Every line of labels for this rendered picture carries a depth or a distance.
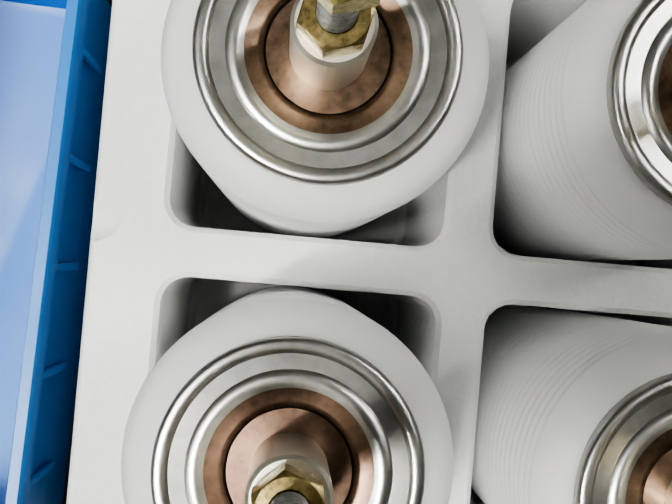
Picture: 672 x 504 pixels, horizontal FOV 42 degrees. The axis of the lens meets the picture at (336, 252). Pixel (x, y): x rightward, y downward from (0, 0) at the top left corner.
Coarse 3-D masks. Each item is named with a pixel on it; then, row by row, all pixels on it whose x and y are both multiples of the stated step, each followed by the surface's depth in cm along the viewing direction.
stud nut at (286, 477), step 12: (288, 468) 21; (264, 480) 21; (276, 480) 20; (288, 480) 20; (300, 480) 20; (312, 480) 21; (252, 492) 21; (264, 492) 20; (276, 492) 20; (300, 492) 20; (312, 492) 20
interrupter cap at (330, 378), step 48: (288, 336) 24; (192, 384) 24; (240, 384) 24; (288, 384) 24; (336, 384) 24; (384, 384) 24; (192, 432) 24; (240, 432) 24; (336, 432) 25; (384, 432) 24; (192, 480) 24; (240, 480) 24; (336, 480) 25; (384, 480) 24
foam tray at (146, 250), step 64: (128, 0) 31; (512, 0) 32; (576, 0) 34; (128, 64) 31; (512, 64) 43; (128, 128) 31; (128, 192) 31; (192, 192) 39; (448, 192) 32; (128, 256) 31; (192, 256) 31; (256, 256) 32; (320, 256) 32; (384, 256) 32; (448, 256) 32; (512, 256) 32; (128, 320) 31; (192, 320) 42; (384, 320) 43; (448, 320) 32; (640, 320) 42; (128, 384) 31; (448, 384) 32
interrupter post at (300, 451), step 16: (288, 432) 24; (272, 448) 23; (288, 448) 22; (304, 448) 23; (320, 448) 24; (256, 464) 22; (272, 464) 21; (304, 464) 22; (320, 464) 22; (256, 480) 21
